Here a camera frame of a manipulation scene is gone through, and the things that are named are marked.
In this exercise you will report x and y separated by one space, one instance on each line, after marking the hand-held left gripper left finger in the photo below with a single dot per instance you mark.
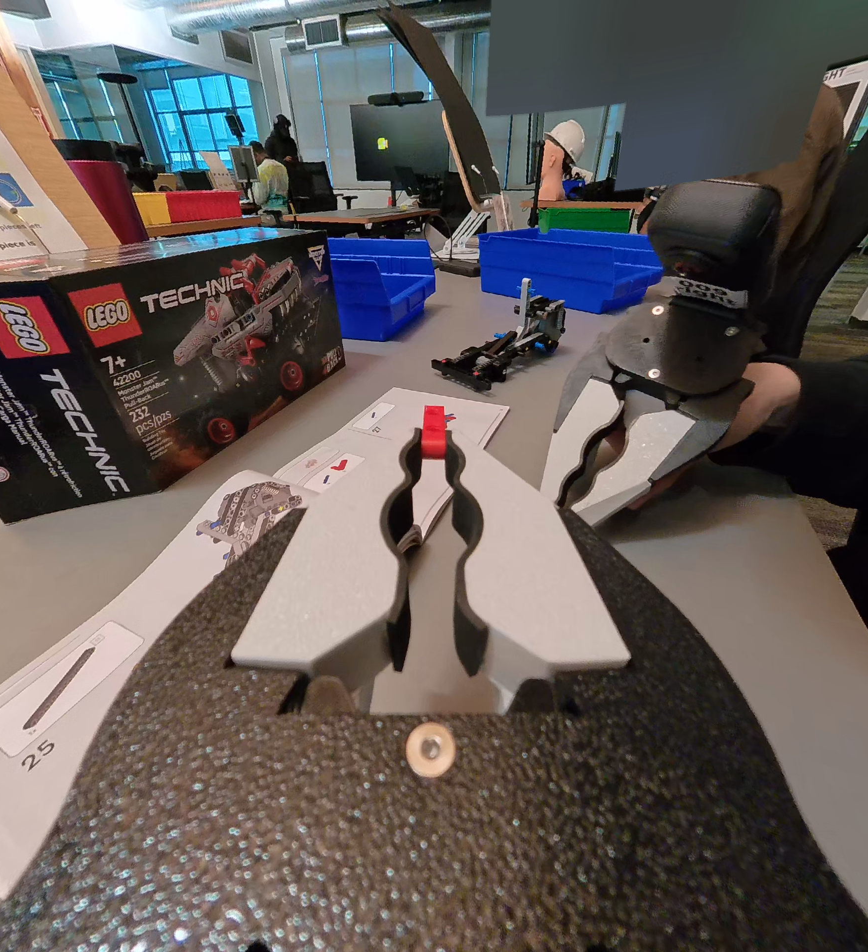
315 587

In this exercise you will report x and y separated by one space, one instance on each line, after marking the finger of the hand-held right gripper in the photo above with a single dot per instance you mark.
579 431
650 446

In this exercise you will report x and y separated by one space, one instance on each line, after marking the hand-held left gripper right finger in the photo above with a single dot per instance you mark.
545 587

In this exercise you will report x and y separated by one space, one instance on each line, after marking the red toy brick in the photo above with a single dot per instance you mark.
434 439

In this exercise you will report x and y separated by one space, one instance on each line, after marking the person's right forearm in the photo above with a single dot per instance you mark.
850 431

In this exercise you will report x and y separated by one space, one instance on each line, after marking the grey desk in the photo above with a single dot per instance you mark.
702 580

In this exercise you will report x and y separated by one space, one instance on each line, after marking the wooden background desk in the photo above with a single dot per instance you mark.
367 217

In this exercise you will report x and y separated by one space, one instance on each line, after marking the person's right hand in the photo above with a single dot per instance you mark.
772 394

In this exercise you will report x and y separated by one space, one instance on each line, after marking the toy chassis model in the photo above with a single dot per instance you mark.
505 349

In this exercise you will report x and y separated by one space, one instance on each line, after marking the toy instruction booklet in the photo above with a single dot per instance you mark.
181 587

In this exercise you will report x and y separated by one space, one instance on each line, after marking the blue storage bin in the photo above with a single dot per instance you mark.
382 286
568 268

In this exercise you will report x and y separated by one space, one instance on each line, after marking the green storage bin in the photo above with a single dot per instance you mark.
590 221

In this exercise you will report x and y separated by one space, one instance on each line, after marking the person's upper body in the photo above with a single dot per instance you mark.
813 223

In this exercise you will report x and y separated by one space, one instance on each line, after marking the mannequin head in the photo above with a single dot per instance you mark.
555 175

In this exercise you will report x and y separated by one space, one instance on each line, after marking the white hard hat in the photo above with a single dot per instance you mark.
568 137

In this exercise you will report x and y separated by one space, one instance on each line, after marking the black toy set box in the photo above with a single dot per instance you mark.
181 335

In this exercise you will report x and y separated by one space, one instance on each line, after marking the white sign board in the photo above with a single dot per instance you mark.
854 97

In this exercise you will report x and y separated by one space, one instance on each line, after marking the black document stand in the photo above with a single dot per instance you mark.
452 111

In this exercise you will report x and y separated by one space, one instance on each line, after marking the black monitor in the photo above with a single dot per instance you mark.
397 141

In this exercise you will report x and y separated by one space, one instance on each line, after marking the black office chair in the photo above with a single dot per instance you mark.
311 186

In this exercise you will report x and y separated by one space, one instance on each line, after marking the black webcam bar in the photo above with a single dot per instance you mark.
397 98

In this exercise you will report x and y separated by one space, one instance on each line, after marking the red storage bin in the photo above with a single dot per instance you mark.
211 206

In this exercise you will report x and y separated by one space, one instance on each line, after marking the yellow storage bin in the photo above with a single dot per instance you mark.
155 208

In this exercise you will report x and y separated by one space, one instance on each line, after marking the tablet on stand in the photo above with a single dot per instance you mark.
244 163

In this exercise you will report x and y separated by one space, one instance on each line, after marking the dark red panel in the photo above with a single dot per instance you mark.
106 201

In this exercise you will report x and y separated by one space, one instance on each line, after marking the ceiling air vent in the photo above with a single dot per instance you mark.
322 32

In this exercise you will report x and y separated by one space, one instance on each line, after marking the wooden document stand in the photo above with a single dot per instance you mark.
47 149

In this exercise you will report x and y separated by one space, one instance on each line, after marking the black floor lamp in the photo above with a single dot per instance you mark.
118 97

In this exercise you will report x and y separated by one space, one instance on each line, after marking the silver ceiling duct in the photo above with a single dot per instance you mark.
270 15

